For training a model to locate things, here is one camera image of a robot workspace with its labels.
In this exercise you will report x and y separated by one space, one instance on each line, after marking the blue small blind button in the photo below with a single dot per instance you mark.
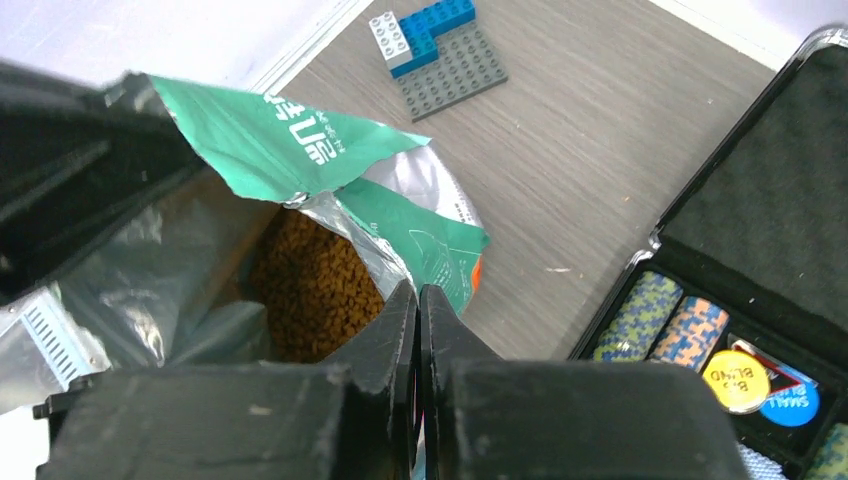
794 399

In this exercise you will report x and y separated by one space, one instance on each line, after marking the blue lego brick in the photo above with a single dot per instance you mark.
423 27

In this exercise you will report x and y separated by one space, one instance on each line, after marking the green pet food bag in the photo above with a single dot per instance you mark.
159 222

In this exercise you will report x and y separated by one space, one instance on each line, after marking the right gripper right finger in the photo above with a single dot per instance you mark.
490 418

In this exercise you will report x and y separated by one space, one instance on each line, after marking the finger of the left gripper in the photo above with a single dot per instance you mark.
77 164

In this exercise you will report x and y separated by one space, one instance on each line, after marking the blue card deck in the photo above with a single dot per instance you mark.
759 466

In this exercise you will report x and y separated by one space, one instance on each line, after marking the white lego brick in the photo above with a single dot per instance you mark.
392 42

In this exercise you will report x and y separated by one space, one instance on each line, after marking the brown pet food kibble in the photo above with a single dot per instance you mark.
317 290

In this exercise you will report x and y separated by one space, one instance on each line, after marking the yellow big blind button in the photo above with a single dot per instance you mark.
739 382

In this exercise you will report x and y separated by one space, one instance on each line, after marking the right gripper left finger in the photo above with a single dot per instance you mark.
350 416

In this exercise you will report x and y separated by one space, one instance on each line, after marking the grey lego base plate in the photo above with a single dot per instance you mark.
467 65

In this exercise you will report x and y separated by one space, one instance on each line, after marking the black poker chip case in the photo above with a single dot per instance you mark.
752 256

